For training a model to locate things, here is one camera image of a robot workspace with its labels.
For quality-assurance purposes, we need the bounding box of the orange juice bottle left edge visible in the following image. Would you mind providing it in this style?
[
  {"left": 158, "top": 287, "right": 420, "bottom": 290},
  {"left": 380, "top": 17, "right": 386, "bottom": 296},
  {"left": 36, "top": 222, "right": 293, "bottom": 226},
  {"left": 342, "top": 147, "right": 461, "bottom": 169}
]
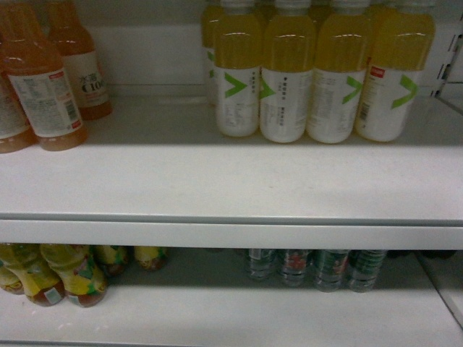
[{"left": 1, "top": 68, "right": 37, "bottom": 154}]

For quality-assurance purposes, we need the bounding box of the white metal shelf board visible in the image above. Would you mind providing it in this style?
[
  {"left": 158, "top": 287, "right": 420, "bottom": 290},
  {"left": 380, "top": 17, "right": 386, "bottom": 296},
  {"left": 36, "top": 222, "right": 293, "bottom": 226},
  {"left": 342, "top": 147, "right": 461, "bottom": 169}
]
[{"left": 1, "top": 249, "right": 462, "bottom": 346}]

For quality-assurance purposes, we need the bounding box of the yellow lemon tea bottle front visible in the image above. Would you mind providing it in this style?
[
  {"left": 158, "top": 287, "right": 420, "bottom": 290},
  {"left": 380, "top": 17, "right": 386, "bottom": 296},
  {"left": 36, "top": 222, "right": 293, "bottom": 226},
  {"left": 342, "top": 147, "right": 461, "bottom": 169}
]
[{"left": 40, "top": 244, "right": 108, "bottom": 307}]

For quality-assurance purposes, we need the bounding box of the orange juice bottle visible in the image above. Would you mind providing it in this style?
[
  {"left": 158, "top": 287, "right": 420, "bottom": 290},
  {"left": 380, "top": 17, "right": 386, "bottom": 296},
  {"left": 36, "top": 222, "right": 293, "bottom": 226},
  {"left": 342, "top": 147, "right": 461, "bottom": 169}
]
[
  {"left": 46, "top": 1, "right": 112, "bottom": 121},
  {"left": 1, "top": 1, "right": 87, "bottom": 151}
]

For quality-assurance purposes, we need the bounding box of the clear water bottle barcode label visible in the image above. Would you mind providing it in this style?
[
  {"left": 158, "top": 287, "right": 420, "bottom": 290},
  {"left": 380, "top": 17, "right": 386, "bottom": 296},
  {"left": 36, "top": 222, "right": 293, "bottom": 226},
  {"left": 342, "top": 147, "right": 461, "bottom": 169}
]
[{"left": 313, "top": 249, "right": 349, "bottom": 293}]

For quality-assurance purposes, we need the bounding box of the orange juice bottle front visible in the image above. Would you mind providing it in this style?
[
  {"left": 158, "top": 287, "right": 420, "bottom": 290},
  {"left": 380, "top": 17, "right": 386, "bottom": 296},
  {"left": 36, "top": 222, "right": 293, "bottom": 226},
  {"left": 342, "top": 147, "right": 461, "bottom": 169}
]
[{"left": 1, "top": 1, "right": 87, "bottom": 151}]

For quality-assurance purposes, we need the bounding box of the yellow lemon tea bottle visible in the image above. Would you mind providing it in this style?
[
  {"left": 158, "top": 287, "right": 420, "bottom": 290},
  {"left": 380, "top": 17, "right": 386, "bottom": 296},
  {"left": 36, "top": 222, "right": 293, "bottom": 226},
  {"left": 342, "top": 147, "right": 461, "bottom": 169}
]
[
  {"left": 1, "top": 243, "right": 65, "bottom": 307},
  {"left": 134, "top": 246, "right": 168, "bottom": 271},
  {"left": 40, "top": 244, "right": 108, "bottom": 307},
  {"left": 93, "top": 245, "right": 129, "bottom": 278}
]

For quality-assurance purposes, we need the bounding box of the yellow lemon tea bottle right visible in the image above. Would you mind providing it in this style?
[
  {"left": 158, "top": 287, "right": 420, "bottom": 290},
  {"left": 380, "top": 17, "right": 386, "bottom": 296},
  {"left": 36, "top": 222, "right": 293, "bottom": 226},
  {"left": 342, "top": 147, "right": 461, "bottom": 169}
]
[{"left": 134, "top": 246, "right": 168, "bottom": 271}]

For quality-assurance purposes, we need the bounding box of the clear water bottle players label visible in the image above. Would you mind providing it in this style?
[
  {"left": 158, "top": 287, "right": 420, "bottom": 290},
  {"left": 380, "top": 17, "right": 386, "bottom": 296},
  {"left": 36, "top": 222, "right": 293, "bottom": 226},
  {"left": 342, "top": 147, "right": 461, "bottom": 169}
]
[{"left": 347, "top": 249, "right": 388, "bottom": 293}]

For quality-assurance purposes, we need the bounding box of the clear water bottle green label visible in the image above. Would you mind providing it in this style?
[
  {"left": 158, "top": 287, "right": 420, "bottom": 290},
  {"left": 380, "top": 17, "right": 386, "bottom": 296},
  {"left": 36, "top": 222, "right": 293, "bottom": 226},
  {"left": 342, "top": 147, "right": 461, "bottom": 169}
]
[{"left": 245, "top": 249, "right": 277, "bottom": 280}]

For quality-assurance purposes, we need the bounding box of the yellow lemon tea bottle middle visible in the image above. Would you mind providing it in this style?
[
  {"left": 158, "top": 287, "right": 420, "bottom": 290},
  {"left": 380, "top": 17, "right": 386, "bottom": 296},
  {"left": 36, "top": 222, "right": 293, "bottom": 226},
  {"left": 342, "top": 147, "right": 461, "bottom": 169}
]
[{"left": 93, "top": 245, "right": 129, "bottom": 278}]

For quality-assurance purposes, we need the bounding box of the yellow lemon tea bottle edge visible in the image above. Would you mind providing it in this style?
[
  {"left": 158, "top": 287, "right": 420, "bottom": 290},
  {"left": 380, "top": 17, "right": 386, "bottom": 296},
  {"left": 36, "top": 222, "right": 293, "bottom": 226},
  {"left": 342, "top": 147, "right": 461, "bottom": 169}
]
[{"left": 1, "top": 266, "right": 24, "bottom": 295}]

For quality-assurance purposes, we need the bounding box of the white upper shelf board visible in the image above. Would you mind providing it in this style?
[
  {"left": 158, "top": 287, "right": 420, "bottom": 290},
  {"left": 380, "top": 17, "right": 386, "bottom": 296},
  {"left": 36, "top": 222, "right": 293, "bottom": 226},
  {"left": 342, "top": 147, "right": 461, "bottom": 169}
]
[{"left": 1, "top": 96, "right": 462, "bottom": 249}]

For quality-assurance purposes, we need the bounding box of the orange juice bottle rear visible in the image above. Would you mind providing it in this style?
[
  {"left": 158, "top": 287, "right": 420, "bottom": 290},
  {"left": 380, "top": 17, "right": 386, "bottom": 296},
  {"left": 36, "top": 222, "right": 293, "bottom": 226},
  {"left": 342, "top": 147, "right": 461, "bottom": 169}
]
[{"left": 46, "top": 1, "right": 112, "bottom": 121}]

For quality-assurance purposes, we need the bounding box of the yellow lemon tea bottle left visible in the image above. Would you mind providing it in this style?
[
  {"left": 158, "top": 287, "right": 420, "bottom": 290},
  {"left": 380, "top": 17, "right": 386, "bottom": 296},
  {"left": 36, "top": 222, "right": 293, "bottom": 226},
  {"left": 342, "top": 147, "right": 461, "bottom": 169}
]
[{"left": 1, "top": 243, "right": 65, "bottom": 307}]

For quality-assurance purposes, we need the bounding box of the yellow drink bottle white label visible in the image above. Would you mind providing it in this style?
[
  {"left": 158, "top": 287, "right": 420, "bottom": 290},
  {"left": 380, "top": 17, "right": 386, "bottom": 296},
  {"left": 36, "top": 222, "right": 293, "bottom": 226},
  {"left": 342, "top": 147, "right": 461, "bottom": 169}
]
[{"left": 213, "top": 1, "right": 263, "bottom": 137}]

